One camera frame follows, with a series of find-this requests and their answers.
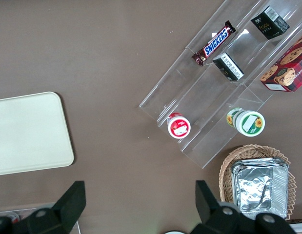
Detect clear acrylic stepped shelf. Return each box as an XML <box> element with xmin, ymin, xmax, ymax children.
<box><xmin>138</xmin><ymin>0</ymin><xmax>302</xmax><ymax>169</ymax></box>

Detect cream plastic serving tray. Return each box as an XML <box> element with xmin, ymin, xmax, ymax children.
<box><xmin>0</xmin><ymin>91</ymin><xmax>75</xmax><ymax>176</ymax></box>

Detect red tartan cookie box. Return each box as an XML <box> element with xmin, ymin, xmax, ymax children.
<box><xmin>260</xmin><ymin>31</ymin><xmax>302</xmax><ymax>93</ymax></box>

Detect green lid white jar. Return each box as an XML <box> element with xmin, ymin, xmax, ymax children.
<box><xmin>226</xmin><ymin>108</ymin><xmax>265</xmax><ymax>137</ymax></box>

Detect stacked aluminium foil trays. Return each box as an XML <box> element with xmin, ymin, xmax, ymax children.
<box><xmin>230</xmin><ymin>157</ymin><xmax>290</xmax><ymax>220</ymax></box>

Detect red lid white jar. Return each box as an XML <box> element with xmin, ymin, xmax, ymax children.
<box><xmin>166</xmin><ymin>112</ymin><xmax>192</xmax><ymax>139</ymax></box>

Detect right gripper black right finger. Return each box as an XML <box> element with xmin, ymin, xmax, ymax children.
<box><xmin>191</xmin><ymin>180</ymin><xmax>298</xmax><ymax>234</ymax></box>

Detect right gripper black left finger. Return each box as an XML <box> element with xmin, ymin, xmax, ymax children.
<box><xmin>0</xmin><ymin>180</ymin><xmax>87</xmax><ymax>234</ymax></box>

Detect small black carton box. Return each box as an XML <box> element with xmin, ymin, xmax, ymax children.
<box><xmin>250</xmin><ymin>5</ymin><xmax>290</xmax><ymax>40</ymax></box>
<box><xmin>212</xmin><ymin>52</ymin><xmax>245</xmax><ymax>81</ymax></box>

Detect Snickers chocolate bar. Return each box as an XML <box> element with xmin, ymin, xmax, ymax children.
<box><xmin>191</xmin><ymin>20</ymin><xmax>236</xmax><ymax>67</ymax></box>

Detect light wicker basket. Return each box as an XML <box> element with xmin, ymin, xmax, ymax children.
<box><xmin>218</xmin><ymin>144</ymin><xmax>297</xmax><ymax>221</ymax></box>

